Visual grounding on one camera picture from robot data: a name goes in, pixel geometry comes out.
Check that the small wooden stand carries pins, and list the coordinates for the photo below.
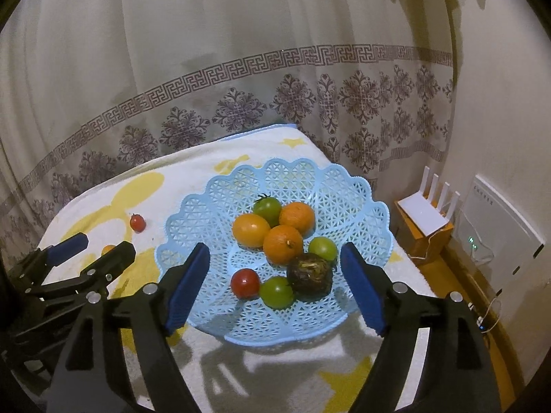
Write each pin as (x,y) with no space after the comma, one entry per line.
(413,245)

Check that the small orange kumquat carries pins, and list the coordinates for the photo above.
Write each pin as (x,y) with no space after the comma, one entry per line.
(108,249)

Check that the light blue plastic basket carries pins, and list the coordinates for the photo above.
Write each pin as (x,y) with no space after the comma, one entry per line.
(344,206)

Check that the red cherry tomato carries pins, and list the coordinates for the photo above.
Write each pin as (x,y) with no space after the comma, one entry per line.
(137,223)
(245,284)

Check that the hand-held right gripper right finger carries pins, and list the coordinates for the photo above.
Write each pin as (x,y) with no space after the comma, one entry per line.
(363,292)

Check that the white router with antennas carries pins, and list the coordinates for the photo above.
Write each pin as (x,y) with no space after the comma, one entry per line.
(419,213)

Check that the white yellow printed blanket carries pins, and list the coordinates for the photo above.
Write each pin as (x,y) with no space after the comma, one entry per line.
(181,159)

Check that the beige patterned curtain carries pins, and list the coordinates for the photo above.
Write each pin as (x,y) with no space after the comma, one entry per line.
(215,51)

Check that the orange-yellow lemon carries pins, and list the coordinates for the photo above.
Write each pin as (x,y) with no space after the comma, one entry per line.
(250,230)

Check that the green tomato with stem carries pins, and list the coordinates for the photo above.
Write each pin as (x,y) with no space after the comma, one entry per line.
(267,211)

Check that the white wall panel box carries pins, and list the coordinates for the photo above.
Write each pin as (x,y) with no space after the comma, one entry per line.
(495,223)

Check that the rough orange mandarin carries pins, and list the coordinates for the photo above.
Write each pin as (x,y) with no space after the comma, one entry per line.
(282,245)
(298,217)

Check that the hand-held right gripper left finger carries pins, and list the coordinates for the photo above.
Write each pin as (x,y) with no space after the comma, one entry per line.
(187,288)

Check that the dark brown wrinkled fruit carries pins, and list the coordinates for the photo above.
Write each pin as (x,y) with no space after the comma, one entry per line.
(310,277)

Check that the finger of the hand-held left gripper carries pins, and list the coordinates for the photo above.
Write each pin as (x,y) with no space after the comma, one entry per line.
(66,246)
(112,262)

